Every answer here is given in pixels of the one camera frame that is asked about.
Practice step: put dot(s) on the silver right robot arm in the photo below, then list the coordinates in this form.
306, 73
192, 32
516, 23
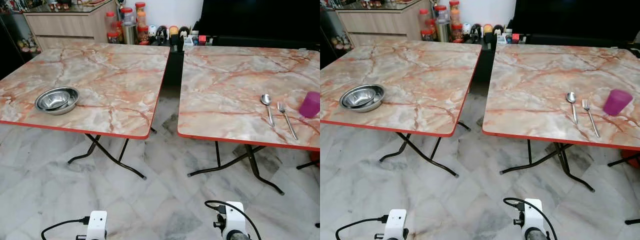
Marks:
240, 236
535, 235

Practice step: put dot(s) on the purple plastic cup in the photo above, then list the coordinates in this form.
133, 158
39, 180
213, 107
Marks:
617, 102
311, 105

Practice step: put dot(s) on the steel fork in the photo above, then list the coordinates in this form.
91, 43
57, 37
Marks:
589, 115
286, 117

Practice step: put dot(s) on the red stool with black legs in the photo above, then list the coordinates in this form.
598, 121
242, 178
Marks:
631, 155
315, 157

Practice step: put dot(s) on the small steel bowl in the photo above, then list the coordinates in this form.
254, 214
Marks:
53, 99
358, 96

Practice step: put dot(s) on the steel spoon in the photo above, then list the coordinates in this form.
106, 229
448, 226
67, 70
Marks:
266, 99
571, 97

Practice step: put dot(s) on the large steel bowl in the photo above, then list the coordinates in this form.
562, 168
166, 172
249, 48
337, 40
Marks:
378, 101
73, 104

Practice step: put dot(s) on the marble folding table with cutlery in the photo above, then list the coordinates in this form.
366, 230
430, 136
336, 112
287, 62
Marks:
225, 85
535, 80

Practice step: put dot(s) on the light wooden cabinet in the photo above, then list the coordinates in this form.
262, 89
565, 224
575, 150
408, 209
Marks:
380, 22
65, 25

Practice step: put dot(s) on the marble folding table with bowls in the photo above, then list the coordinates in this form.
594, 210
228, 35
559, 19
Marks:
110, 75
425, 70

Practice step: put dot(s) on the black television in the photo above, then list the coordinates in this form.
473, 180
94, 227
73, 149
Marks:
260, 17
575, 17

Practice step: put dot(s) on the red lid clear jar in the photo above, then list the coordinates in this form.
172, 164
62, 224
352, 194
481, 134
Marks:
110, 21
424, 19

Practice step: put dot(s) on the steel thermos flask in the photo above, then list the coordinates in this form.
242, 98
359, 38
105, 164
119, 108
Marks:
130, 34
443, 31

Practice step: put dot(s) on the orange lid snack jar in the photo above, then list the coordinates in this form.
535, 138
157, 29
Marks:
454, 11
140, 12

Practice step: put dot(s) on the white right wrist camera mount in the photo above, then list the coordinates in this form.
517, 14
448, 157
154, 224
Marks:
234, 215
533, 212

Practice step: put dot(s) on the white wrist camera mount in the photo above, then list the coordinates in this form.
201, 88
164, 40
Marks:
234, 215
533, 212
97, 225
396, 224

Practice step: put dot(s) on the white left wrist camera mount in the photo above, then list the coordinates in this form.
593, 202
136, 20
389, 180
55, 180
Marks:
97, 225
396, 224

